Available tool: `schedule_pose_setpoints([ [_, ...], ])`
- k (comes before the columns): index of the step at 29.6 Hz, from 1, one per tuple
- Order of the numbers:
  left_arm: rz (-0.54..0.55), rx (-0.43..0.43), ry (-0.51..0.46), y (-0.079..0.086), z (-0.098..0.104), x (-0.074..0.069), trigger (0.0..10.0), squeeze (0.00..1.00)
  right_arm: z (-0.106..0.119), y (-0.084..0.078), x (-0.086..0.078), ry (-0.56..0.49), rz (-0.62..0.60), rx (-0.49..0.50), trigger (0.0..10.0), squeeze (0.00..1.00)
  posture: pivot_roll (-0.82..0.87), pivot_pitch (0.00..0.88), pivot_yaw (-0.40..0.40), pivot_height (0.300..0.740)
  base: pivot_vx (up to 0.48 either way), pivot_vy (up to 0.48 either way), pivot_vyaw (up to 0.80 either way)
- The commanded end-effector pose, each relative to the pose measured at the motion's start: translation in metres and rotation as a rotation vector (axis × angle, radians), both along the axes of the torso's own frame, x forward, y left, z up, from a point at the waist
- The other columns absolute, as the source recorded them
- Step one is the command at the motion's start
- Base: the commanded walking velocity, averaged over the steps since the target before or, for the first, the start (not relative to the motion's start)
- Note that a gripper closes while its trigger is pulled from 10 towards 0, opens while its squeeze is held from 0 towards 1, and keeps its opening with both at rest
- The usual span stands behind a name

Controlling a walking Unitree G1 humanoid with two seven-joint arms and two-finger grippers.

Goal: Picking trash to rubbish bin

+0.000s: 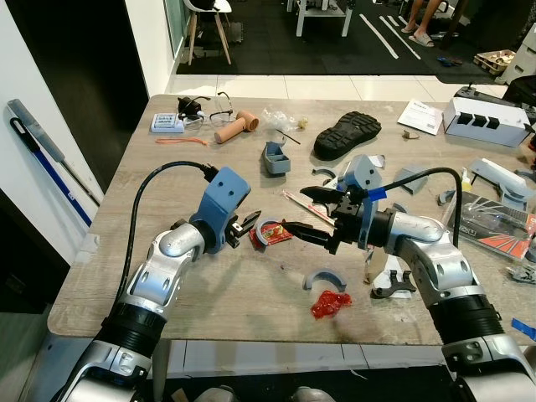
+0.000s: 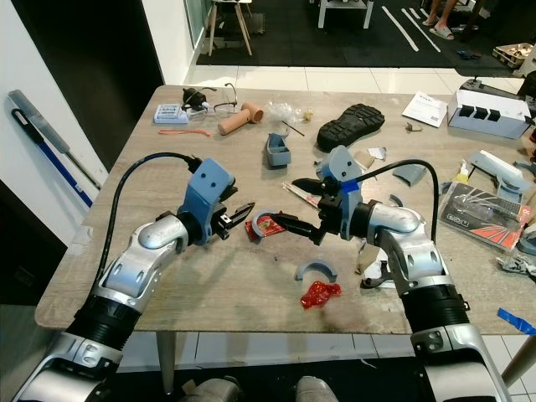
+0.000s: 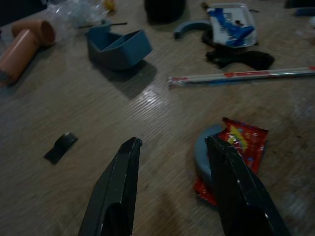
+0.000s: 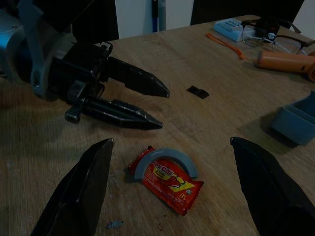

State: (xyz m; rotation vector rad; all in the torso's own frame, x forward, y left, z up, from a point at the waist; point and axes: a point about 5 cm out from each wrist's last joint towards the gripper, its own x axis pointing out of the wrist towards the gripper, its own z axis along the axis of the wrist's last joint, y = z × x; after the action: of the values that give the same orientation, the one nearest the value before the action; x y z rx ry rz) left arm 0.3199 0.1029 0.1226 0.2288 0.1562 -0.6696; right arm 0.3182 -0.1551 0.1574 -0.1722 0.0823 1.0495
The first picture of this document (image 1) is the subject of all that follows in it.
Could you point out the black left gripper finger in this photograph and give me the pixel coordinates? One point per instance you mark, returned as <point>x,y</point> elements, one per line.
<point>248,234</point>
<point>251,218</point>

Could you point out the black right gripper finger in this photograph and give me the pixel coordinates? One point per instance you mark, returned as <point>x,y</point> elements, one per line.
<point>308,234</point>
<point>320,194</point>

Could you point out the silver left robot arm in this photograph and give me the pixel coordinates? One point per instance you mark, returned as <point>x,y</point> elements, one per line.
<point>155,276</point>

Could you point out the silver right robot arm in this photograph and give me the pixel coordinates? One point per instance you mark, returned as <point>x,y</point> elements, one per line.
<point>444,276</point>

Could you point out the red snack packet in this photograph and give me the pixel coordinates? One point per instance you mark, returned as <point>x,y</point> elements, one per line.
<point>270,236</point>

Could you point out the grey plastic arc piece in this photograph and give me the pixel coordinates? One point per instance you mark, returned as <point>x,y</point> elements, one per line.
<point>323,275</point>

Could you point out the small grey plastic box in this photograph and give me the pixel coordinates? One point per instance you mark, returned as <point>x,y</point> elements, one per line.
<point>275,161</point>

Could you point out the black rubber shoe sole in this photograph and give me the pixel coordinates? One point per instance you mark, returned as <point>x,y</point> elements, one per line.
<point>347,134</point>

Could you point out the crumpled red wrapper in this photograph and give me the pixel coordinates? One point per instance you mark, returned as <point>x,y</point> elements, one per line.
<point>331,304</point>

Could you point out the black plastic clamp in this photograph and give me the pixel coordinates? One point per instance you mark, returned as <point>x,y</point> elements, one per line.
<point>392,286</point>

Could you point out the clear plastic bag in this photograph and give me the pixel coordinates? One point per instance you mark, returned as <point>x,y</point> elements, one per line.
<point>279,119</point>

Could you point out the tan cylinder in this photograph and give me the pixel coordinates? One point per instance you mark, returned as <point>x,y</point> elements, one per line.
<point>234,127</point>

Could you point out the orange strip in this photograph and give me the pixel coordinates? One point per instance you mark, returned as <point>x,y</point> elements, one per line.
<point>180,141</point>

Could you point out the clear safety glasses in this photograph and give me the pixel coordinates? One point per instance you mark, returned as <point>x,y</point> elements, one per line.
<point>219,115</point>

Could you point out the small glue bottle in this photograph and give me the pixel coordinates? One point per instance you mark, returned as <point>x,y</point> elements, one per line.
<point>465,182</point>

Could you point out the blue and white box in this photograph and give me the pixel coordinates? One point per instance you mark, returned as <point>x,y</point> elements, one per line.
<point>167,124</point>

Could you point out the white booklet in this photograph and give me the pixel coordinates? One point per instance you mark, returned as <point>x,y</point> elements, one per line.
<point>420,117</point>

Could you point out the black and red package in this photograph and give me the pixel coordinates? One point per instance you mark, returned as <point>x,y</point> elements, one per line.
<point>494,226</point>

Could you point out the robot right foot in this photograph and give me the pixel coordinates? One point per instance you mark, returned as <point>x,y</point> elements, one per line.
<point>311,394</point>

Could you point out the grey robot shell part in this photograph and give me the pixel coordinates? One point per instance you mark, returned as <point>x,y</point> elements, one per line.
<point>502,180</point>

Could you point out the white box with black slots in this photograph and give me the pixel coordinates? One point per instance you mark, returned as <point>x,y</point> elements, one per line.
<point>490,126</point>

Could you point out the white stand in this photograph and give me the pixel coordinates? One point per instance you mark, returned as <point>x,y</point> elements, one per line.
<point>322,12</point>

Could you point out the person's legs in sandals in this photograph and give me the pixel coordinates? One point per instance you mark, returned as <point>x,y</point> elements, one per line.
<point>423,21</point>

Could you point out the blue tape strip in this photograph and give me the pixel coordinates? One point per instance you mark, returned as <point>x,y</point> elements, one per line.
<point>524,328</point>

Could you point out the grey and blue pole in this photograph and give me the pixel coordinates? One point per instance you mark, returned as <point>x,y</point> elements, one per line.
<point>42,138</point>

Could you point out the white chair with wooden legs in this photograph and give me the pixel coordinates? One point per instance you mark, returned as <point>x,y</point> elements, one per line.
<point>208,7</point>

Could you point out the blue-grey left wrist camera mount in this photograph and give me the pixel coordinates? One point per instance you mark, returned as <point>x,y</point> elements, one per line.
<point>223,194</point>

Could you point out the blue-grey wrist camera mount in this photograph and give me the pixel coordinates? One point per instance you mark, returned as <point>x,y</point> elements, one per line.
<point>223,194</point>
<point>362,176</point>

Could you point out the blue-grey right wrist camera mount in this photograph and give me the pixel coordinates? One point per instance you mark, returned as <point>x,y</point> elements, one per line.
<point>362,176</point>

